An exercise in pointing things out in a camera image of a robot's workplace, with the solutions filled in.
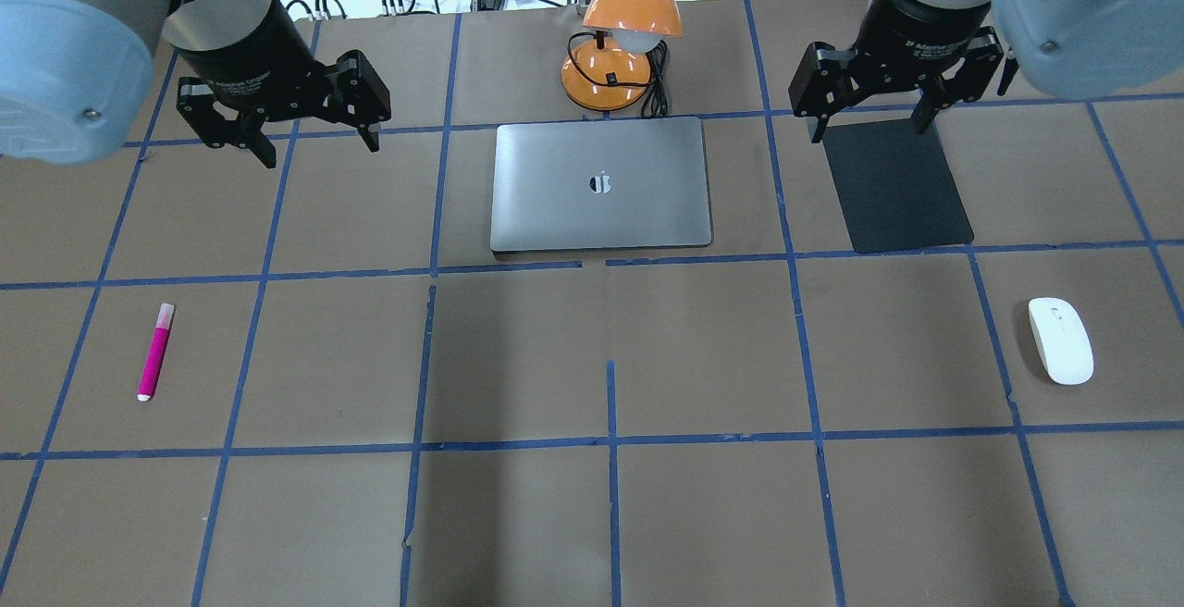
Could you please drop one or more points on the orange desk lamp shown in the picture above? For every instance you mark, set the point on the orange desk lamp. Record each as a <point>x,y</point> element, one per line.
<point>618,59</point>

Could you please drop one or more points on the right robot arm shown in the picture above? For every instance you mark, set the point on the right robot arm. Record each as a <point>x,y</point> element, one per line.
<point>1064,48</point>

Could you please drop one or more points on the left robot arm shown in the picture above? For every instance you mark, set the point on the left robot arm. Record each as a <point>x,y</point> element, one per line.
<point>75,73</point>

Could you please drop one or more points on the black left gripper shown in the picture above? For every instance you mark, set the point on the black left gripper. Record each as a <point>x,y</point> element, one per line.
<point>242,59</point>

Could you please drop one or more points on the pink highlighter pen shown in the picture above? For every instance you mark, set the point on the pink highlighter pen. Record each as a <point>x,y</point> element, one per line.
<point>154,359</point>

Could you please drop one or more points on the white computer mouse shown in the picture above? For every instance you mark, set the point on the white computer mouse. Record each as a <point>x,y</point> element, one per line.
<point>1062,340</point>

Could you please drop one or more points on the silver laptop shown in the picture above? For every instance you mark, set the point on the silver laptop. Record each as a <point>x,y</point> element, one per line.
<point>600,185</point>

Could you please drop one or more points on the black mousepad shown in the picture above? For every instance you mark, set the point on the black mousepad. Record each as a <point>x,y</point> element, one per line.
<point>895,187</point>

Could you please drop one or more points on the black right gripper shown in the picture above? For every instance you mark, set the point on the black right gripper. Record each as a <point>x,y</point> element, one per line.
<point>916,26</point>

